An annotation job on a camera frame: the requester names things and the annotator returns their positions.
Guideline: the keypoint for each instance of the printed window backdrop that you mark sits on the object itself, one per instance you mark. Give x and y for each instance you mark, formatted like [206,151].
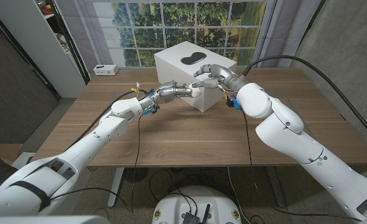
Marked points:
[146,31]

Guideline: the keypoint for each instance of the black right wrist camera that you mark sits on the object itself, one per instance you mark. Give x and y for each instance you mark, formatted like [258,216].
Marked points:
[232,101]

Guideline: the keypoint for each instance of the black torso electronics module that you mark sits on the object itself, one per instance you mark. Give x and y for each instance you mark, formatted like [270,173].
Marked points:
[193,217]

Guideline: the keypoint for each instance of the white table leg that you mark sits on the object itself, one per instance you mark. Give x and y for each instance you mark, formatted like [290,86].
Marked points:
[115,186]

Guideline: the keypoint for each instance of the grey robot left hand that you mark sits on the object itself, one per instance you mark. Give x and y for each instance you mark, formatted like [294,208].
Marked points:
[171,91]

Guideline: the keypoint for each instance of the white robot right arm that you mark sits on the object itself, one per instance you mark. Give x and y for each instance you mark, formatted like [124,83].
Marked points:
[289,133]

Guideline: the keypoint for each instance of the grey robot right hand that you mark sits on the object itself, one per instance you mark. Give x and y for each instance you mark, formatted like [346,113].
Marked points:
[224,76]

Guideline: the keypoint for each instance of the white Vision Pro box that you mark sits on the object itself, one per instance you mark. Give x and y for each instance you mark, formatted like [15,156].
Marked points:
[174,65]

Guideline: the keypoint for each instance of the white power strip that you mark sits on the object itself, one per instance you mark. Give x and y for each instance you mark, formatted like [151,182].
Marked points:
[105,70]

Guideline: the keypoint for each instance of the white AirPods case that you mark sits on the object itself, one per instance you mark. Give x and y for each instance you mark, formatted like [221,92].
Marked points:
[197,91]

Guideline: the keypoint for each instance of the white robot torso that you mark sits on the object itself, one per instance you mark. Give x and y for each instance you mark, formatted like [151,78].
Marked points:
[196,202]

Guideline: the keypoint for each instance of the grey table leg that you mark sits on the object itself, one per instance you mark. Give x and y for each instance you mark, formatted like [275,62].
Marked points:
[275,186]

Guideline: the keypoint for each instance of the perforated partition panel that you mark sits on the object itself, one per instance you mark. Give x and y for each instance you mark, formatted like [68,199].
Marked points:
[12,87]

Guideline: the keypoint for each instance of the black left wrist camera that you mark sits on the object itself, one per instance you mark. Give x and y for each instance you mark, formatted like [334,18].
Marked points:
[154,108]

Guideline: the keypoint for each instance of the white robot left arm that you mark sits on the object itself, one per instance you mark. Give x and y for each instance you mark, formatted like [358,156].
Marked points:
[93,143]

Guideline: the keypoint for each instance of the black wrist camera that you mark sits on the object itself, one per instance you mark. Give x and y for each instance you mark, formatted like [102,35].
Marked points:
[232,101]
[154,108]

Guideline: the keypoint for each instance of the white cabinet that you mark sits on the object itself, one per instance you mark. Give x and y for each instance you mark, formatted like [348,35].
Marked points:
[46,46]

